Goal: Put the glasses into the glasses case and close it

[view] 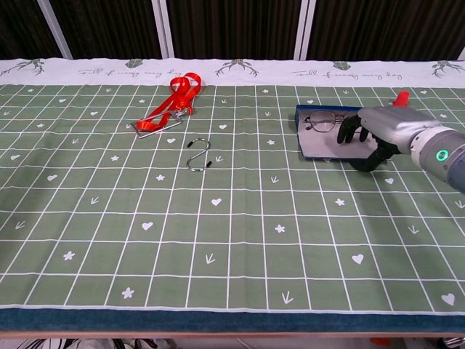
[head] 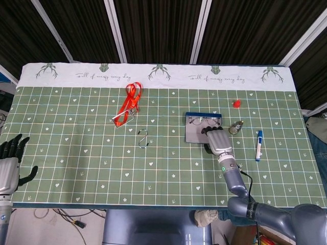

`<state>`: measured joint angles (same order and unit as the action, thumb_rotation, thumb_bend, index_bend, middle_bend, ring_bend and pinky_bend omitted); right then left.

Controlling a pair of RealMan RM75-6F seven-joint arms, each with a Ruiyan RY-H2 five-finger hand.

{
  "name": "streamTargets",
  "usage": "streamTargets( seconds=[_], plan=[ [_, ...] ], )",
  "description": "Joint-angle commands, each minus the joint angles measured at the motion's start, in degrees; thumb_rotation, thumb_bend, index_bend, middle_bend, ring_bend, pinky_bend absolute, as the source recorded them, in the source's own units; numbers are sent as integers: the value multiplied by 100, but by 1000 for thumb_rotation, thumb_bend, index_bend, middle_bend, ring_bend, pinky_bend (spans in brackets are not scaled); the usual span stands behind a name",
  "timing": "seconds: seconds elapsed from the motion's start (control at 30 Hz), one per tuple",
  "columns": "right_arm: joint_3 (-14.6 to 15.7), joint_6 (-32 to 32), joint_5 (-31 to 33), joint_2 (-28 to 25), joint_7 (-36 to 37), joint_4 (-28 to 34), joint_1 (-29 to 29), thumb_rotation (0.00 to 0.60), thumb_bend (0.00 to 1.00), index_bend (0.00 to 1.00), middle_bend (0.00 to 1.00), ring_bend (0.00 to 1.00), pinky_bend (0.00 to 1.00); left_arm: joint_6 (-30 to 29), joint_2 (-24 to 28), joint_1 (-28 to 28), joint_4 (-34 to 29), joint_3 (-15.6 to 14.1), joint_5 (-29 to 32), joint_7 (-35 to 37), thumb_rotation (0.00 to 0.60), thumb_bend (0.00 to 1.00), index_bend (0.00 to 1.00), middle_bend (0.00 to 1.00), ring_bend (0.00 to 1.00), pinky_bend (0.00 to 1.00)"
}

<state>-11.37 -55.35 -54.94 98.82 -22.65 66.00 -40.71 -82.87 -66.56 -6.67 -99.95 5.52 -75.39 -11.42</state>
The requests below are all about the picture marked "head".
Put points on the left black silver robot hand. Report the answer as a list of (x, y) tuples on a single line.
[(9, 173)]

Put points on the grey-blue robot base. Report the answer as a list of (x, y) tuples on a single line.
[(153, 227)]

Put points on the white partition post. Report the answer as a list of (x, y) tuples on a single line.
[(304, 40), (200, 30), (116, 30), (51, 30)]

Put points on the eyeglasses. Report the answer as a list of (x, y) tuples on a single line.
[(196, 121)]

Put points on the small red cap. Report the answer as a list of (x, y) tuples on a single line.
[(237, 103)]

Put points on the seated person in jeans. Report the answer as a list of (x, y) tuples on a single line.
[(319, 153)]

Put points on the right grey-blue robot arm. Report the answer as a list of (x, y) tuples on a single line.
[(235, 178)]

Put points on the metal S hook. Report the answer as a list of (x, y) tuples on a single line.
[(147, 144)]

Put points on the cardboard box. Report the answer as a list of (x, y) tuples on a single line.
[(245, 236)]

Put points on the green grid tablecloth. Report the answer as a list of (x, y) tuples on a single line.
[(102, 153)]

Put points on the blue floral glasses case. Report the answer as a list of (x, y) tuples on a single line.
[(194, 134)]

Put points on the blue denim trouser leg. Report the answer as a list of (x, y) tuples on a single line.
[(222, 215)]

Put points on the blue white marker pen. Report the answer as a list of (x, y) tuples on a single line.
[(259, 145)]

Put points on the beige shoe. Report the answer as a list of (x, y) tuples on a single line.
[(204, 218)]

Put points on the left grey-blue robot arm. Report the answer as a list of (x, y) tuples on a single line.
[(5, 217)]

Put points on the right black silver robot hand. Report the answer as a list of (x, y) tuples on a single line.
[(219, 141)]

